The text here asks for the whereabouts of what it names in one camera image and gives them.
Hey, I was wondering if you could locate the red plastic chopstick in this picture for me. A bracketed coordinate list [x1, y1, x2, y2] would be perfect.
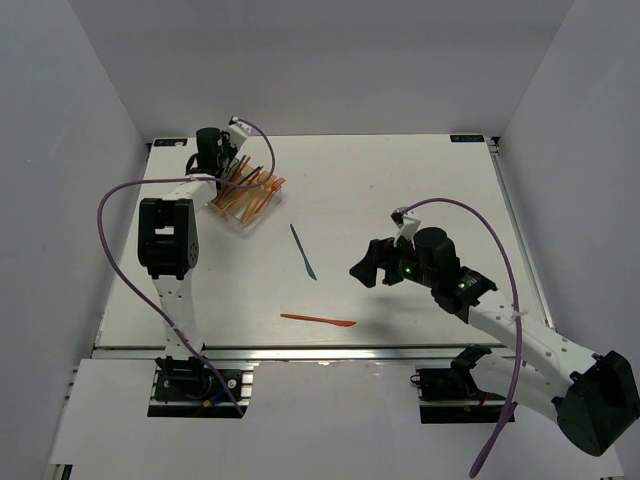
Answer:
[226, 155, 251, 188]
[217, 171, 262, 207]

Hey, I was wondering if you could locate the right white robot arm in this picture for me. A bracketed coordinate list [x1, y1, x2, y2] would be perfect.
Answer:
[349, 227, 639, 457]

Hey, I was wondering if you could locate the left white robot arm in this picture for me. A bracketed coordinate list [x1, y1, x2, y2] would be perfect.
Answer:
[137, 127, 237, 399]

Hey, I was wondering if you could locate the blue plastic knife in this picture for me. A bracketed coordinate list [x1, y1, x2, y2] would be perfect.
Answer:
[289, 224, 317, 281]

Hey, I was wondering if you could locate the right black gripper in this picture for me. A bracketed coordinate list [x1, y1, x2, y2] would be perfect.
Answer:
[349, 231, 437, 289]

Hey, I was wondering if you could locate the aluminium table rail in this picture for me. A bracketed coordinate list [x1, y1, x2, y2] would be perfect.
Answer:
[91, 345, 514, 362]

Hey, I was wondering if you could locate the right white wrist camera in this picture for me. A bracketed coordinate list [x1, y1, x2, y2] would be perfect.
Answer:
[390, 207, 421, 247]

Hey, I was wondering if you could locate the red plastic fork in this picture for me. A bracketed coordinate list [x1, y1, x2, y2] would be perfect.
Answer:
[253, 177, 286, 215]

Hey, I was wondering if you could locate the blue corner sticker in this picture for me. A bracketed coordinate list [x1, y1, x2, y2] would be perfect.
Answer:
[449, 134, 485, 143]
[153, 138, 188, 148]

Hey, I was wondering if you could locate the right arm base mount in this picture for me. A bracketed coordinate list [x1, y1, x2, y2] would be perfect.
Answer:
[410, 344, 505, 425]

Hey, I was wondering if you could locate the red plastic knife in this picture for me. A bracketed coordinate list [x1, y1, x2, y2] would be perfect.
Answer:
[280, 313, 357, 328]

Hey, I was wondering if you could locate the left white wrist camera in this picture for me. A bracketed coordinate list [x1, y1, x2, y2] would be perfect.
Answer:
[224, 116, 253, 150]

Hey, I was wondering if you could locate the left blue corner sticker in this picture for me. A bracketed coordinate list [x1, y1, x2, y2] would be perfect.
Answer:
[153, 138, 188, 148]

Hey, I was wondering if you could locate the orange plastic fork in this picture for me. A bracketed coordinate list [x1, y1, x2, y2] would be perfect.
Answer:
[241, 172, 270, 223]
[247, 177, 282, 217]

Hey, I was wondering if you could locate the right blue corner sticker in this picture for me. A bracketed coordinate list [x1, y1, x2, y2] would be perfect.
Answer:
[449, 134, 485, 143]

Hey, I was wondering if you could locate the clear container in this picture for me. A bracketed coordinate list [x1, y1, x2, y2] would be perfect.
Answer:
[238, 176, 286, 231]

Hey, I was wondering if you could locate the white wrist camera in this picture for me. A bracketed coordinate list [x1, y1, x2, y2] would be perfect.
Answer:
[390, 207, 421, 247]
[224, 116, 253, 150]

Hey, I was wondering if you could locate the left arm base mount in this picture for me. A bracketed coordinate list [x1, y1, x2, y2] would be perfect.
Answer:
[147, 357, 249, 419]

